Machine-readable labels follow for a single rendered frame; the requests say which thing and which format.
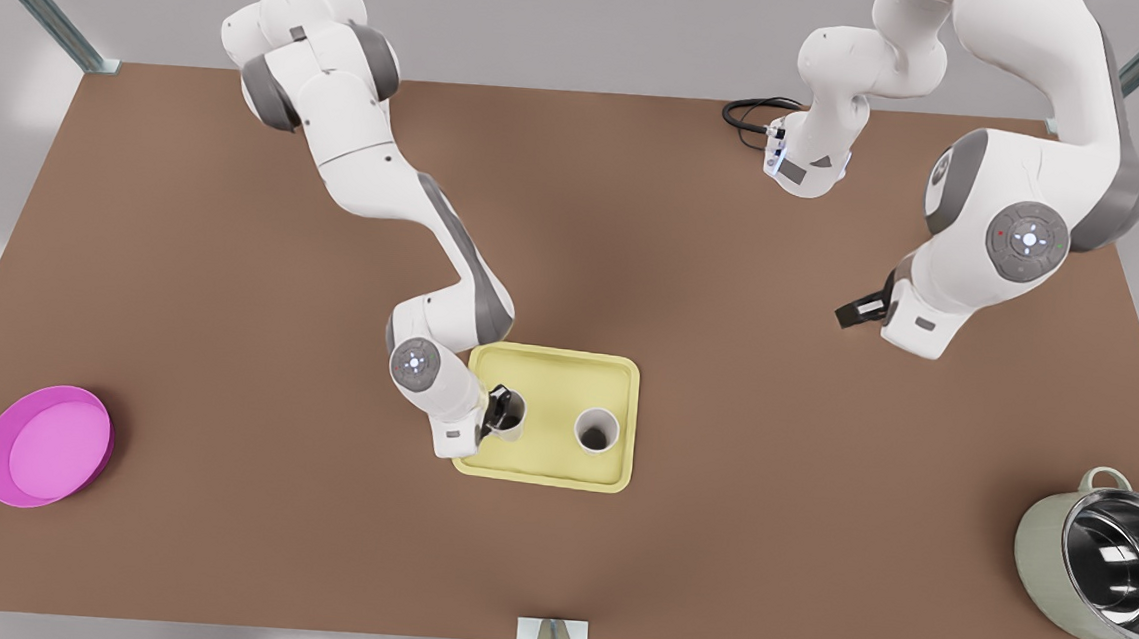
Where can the yellow rectangular tray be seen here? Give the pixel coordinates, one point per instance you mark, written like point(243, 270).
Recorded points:
point(551, 415)

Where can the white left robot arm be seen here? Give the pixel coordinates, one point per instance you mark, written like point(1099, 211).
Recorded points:
point(1030, 181)

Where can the green steel-lined pot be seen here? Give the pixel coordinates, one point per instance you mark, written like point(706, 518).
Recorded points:
point(1108, 570)

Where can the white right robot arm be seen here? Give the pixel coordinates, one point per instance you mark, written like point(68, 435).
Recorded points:
point(361, 150)

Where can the white cup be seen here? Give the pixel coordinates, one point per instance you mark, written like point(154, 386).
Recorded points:
point(511, 415)
point(597, 431)

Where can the pink round bowl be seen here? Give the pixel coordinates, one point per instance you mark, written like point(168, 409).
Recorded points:
point(46, 445)

